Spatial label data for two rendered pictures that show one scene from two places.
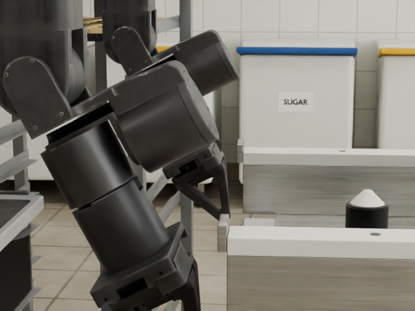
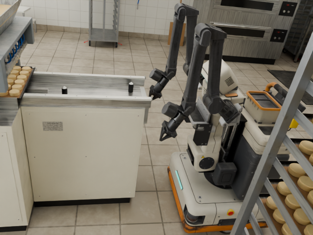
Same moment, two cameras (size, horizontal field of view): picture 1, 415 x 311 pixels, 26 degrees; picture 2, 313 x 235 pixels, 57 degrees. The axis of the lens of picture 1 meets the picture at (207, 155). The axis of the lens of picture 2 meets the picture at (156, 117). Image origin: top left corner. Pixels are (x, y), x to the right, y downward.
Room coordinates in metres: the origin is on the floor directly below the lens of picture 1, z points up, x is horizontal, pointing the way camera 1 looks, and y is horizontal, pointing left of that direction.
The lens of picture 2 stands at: (2.30, -0.47, 1.70)
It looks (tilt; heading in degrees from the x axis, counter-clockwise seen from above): 32 degrees down; 162
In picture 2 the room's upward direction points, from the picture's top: 8 degrees clockwise
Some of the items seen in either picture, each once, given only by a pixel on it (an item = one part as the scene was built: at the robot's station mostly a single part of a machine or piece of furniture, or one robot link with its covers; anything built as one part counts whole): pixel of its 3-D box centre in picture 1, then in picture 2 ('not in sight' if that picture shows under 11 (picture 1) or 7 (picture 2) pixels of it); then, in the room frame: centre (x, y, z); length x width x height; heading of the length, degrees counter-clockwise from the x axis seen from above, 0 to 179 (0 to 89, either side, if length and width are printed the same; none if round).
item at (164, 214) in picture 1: (154, 223); not in sight; (2.00, 0.12, 0.51); 0.64 x 0.03 x 0.03; 172
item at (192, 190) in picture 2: not in sight; (218, 187); (0.92, 0.57, 0.16); 0.67 x 0.64 x 0.25; 86
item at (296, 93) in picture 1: (296, 121); not in sight; (4.35, -0.44, 0.39); 0.64 x 0.54 x 0.77; 173
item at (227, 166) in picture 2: not in sight; (209, 163); (0.97, 0.40, 0.45); 0.28 x 0.27 x 0.25; 176
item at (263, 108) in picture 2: not in sight; (261, 107); (0.93, 0.68, 0.87); 0.23 x 0.15 x 0.11; 176
